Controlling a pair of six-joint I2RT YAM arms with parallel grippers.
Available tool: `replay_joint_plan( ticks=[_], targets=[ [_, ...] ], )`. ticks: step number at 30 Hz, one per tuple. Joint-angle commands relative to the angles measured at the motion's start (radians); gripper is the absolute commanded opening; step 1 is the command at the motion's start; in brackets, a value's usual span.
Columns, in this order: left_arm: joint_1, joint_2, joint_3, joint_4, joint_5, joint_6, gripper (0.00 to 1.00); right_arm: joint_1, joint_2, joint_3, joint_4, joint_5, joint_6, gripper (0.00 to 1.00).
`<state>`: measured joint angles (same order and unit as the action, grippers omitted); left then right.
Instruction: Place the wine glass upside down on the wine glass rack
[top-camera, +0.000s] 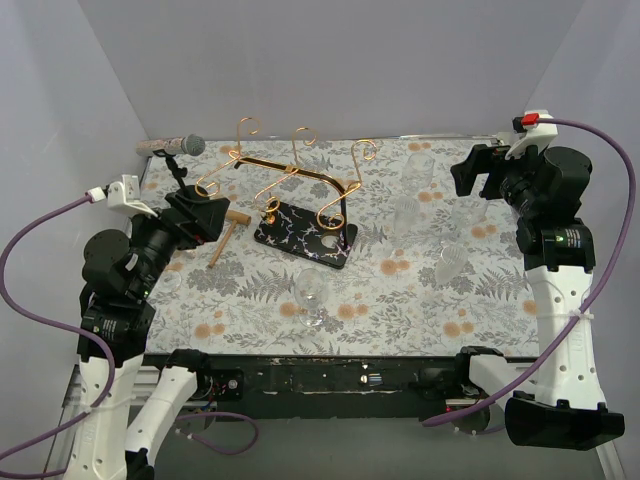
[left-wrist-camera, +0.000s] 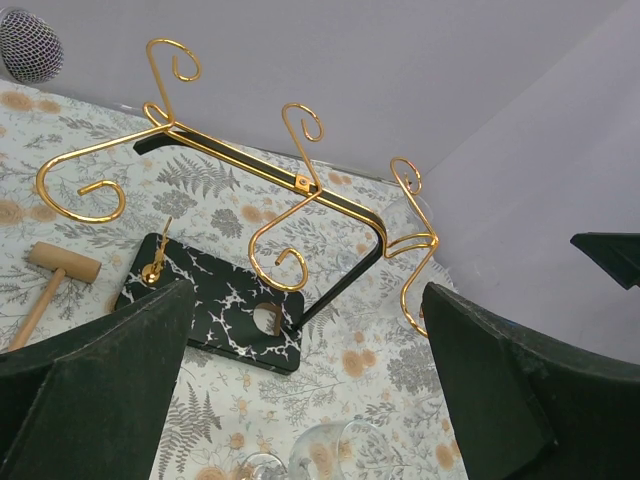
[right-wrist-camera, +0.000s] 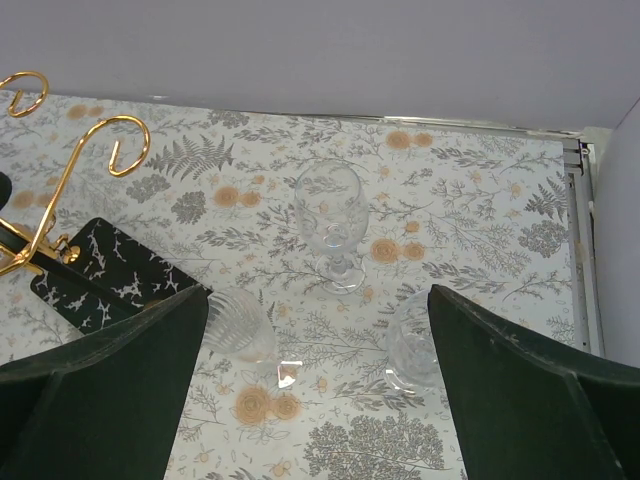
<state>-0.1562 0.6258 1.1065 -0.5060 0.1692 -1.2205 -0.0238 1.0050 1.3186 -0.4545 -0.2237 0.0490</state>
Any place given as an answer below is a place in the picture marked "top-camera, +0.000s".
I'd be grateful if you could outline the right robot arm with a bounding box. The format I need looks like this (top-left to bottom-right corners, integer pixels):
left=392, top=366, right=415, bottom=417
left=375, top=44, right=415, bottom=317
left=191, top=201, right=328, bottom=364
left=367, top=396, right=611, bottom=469
left=451, top=145, right=625, bottom=451

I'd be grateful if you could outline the black base frame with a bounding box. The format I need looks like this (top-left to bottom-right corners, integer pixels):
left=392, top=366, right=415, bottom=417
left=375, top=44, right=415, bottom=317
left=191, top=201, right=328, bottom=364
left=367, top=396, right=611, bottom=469
left=193, top=354, right=486, bottom=421

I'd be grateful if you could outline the wooden mallet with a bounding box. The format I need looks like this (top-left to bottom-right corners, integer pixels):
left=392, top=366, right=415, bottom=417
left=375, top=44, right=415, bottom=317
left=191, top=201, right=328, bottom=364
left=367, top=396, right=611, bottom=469
left=207, top=210, right=252, bottom=268

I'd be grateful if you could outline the clear wine glass back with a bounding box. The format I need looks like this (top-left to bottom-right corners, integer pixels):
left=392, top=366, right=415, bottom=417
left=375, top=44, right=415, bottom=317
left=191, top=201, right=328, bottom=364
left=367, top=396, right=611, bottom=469
left=401, top=152, right=435, bottom=194

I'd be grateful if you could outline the clear glass left edge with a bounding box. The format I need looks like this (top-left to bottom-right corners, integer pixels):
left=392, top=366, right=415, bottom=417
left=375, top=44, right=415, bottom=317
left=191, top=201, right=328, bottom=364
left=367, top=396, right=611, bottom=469
left=154, top=269, right=182, bottom=294

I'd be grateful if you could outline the floral table mat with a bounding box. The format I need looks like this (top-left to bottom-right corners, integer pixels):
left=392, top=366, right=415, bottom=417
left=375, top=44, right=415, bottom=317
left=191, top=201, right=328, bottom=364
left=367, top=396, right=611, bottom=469
left=147, top=138, right=538, bottom=357

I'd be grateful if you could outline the gold black wine glass rack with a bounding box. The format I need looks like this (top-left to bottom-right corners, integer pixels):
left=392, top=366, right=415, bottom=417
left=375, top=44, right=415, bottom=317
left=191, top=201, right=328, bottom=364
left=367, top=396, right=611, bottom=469
left=195, top=117, right=378, bottom=269

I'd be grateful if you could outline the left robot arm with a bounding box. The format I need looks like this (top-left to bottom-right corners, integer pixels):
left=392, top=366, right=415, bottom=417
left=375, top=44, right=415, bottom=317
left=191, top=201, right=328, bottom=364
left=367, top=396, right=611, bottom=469
left=64, top=188, right=230, bottom=479

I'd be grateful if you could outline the stemless clear glass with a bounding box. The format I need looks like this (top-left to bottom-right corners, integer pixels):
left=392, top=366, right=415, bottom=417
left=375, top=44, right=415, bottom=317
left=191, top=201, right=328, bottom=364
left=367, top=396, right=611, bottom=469
left=450, top=196, right=489, bottom=235

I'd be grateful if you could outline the clear wine glass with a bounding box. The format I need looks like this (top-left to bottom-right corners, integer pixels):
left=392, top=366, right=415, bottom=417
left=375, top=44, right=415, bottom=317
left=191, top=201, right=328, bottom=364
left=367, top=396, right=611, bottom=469
left=401, top=152, right=435, bottom=194
left=294, top=268, right=328, bottom=327

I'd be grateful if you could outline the ribbed glass tumbler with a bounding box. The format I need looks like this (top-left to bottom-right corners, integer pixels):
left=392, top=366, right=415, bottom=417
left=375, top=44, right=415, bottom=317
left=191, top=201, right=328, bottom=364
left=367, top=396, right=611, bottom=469
left=393, top=196, right=420, bottom=236

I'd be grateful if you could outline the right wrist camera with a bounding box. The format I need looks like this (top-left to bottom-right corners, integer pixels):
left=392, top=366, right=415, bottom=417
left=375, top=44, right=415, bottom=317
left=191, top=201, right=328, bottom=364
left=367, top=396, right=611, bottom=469
left=505, top=109, right=558, bottom=160

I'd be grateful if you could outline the microphone on black stand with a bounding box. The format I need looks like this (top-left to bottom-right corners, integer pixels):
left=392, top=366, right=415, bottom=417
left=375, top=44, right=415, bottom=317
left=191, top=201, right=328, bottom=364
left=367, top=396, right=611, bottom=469
left=136, top=133, right=211, bottom=201

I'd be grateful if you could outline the clear wine glass front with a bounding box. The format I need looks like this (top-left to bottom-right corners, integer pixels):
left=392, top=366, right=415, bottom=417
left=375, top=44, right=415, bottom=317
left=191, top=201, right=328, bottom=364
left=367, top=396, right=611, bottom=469
left=294, top=268, right=328, bottom=327

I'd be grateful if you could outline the ribbed champagne flute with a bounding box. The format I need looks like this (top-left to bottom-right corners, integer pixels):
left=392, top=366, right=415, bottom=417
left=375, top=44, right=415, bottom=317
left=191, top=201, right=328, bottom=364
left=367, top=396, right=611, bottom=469
left=434, top=244, right=468, bottom=285

